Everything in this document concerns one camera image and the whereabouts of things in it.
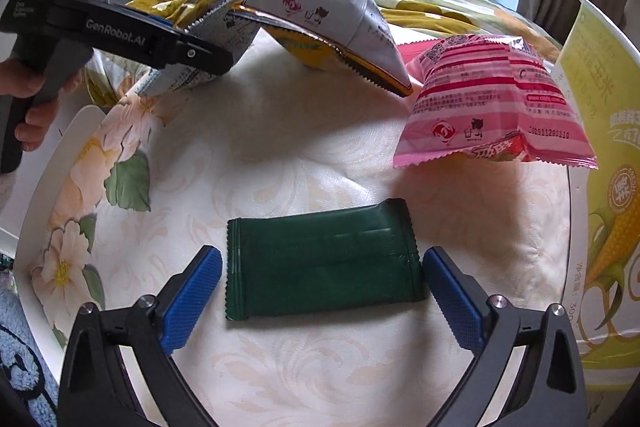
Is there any dark green snack packet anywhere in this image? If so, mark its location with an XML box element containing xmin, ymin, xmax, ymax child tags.
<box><xmin>225</xmin><ymin>198</ymin><xmax>427</xmax><ymax>322</ymax></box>

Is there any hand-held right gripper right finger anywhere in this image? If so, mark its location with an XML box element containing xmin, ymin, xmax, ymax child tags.
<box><xmin>421</xmin><ymin>246</ymin><xmax>587</xmax><ymax>427</ymax></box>

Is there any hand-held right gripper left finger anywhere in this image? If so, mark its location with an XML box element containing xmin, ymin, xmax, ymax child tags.
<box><xmin>57</xmin><ymin>244</ymin><xmax>223</xmax><ymax>427</ymax></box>

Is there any flat pink wrapper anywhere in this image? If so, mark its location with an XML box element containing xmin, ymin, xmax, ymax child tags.
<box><xmin>397</xmin><ymin>39</ymin><xmax>443</xmax><ymax>80</ymax></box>

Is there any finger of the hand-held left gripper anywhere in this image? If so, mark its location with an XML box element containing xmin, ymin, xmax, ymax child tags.
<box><xmin>149</xmin><ymin>28</ymin><xmax>236</xmax><ymax>76</ymax></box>
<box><xmin>125</xmin><ymin>4</ymin><xmax>177</xmax><ymax>31</ymax></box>

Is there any silver yellow snack packet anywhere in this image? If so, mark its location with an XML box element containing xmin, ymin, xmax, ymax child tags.
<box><xmin>240</xmin><ymin>0</ymin><xmax>416</xmax><ymax>98</ymax></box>

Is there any pink striped snack packet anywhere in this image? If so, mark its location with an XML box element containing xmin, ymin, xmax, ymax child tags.
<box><xmin>392</xmin><ymin>34</ymin><xmax>598</xmax><ymax>170</ymax></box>

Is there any green printed cardboard box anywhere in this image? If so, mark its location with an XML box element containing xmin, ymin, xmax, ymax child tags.
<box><xmin>550</xmin><ymin>0</ymin><xmax>640</xmax><ymax>413</ymax></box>

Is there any blue rug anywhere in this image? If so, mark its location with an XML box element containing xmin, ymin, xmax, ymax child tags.
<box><xmin>0</xmin><ymin>287</ymin><xmax>58</xmax><ymax>427</ymax></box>

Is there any person's left hand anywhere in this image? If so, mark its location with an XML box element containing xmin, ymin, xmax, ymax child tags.
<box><xmin>0</xmin><ymin>58</ymin><xmax>62</xmax><ymax>152</ymax></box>

